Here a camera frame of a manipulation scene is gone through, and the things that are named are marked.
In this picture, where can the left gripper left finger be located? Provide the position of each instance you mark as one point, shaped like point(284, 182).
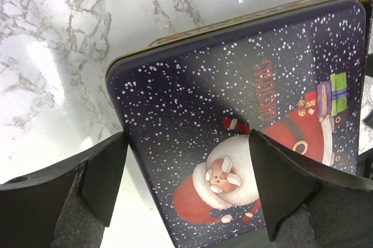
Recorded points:
point(67, 204)

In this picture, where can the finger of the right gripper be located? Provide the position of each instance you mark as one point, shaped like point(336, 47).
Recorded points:
point(366, 157)

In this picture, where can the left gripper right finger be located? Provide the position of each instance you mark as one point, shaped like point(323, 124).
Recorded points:
point(308, 204)

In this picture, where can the square cookie tin box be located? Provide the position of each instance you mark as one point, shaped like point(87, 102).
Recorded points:
point(243, 19)

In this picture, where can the gold tin lid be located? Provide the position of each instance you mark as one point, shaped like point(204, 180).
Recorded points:
point(188, 108)

